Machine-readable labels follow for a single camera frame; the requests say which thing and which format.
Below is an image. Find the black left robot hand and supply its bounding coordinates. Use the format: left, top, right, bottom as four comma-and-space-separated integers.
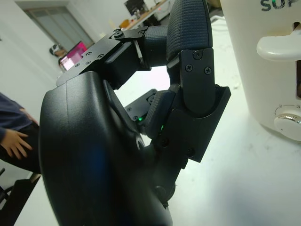
38, 0, 232, 226

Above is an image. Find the white two-slot toaster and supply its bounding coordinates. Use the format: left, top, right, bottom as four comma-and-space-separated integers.
221, 0, 301, 142

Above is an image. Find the black office chair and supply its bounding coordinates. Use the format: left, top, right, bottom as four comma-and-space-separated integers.
0, 168, 42, 214

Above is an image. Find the person in dark clothes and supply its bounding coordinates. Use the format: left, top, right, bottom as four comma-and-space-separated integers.
0, 92, 42, 174

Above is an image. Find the pink lit monitor screen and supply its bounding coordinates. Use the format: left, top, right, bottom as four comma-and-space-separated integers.
60, 41, 87, 71

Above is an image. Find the grey framed glass door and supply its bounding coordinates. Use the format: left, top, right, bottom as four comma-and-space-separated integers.
24, 6, 95, 51

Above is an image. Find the wooden workbench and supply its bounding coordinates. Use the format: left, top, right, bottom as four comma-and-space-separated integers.
119, 0, 171, 28

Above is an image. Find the white toaster power cord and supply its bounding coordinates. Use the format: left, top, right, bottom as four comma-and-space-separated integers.
210, 15, 228, 32

